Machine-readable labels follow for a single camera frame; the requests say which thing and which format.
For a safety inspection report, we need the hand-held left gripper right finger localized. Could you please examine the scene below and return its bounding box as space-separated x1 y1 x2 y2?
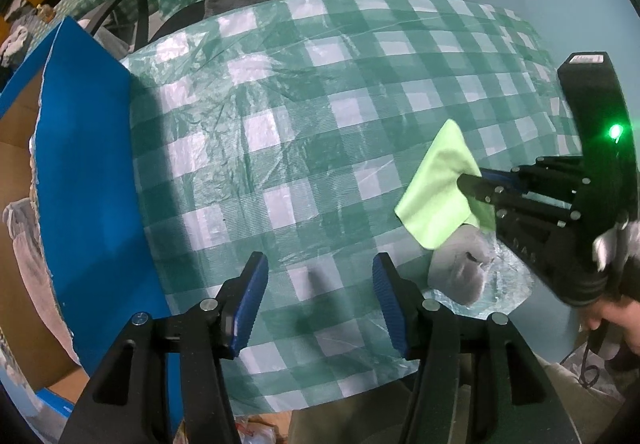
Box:
372 253 583 444

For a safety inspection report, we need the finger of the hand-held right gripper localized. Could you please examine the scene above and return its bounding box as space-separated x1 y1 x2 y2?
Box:
456 173 583 231
480 156 587 199

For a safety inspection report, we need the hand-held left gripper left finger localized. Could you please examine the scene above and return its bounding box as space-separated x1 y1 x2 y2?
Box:
60 251 269 444

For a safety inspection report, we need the lime green microfiber cloth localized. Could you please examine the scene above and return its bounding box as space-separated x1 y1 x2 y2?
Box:
394 119 496 249

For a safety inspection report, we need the blue-sided cardboard box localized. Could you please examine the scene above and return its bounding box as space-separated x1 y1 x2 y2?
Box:
0 16 181 444

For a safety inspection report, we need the grey fuzzy sock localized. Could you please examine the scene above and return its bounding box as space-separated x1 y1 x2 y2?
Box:
2 196 81 365

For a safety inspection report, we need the person's right hand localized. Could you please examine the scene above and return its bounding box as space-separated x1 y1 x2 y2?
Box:
582 296 640 355

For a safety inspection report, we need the rolled pale grey sock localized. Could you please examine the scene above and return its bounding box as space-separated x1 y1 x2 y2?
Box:
426 224 498 307

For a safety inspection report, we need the green checkered plastic tablecloth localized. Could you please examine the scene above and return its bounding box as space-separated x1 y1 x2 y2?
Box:
120 0 591 412

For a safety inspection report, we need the grey and white clothes pile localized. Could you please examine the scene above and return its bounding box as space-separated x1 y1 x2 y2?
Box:
0 0 37 69

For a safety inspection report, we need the black cable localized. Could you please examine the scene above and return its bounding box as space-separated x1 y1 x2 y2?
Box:
560 324 631 390

